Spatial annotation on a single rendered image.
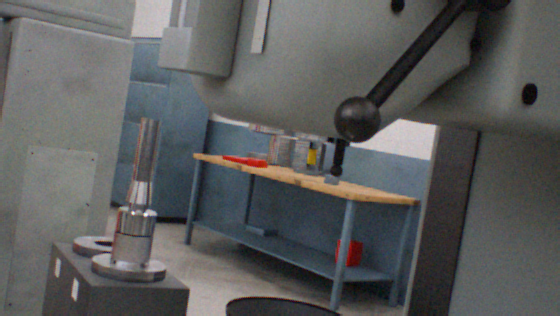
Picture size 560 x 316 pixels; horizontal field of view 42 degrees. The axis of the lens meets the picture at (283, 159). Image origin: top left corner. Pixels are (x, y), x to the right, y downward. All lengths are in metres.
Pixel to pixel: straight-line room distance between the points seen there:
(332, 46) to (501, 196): 0.46
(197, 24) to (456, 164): 0.51
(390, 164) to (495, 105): 5.54
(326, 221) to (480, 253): 5.74
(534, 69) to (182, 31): 0.29
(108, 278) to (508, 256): 0.47
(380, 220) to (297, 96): 5.68
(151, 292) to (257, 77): 0.41
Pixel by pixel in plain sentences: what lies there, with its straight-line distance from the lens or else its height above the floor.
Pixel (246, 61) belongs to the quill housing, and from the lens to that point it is 0.52.
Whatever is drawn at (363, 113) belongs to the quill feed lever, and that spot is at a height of 1.33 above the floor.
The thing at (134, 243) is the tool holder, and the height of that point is 1.15.
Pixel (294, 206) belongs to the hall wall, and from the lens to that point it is 6.98.
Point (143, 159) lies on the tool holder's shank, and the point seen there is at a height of 1.24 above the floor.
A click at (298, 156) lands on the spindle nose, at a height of 1.29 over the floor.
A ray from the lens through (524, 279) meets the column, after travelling 0.89.
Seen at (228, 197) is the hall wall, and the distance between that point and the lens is 7.83.
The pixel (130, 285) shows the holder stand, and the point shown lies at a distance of 0.85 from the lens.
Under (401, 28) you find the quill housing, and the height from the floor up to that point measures 1.39.
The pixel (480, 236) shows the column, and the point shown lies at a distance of 0.93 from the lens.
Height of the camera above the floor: 1.32
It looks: 3 degrees down
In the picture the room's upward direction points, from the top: 9 degrees clockwise
